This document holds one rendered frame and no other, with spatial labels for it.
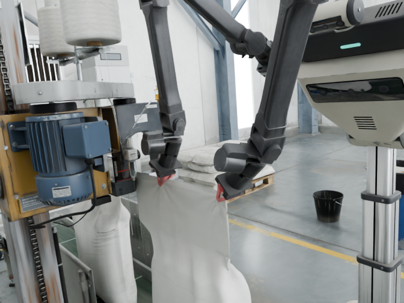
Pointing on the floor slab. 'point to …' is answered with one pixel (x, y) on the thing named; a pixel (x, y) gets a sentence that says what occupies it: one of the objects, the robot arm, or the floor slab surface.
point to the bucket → (328, 205)
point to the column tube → (23, 284)
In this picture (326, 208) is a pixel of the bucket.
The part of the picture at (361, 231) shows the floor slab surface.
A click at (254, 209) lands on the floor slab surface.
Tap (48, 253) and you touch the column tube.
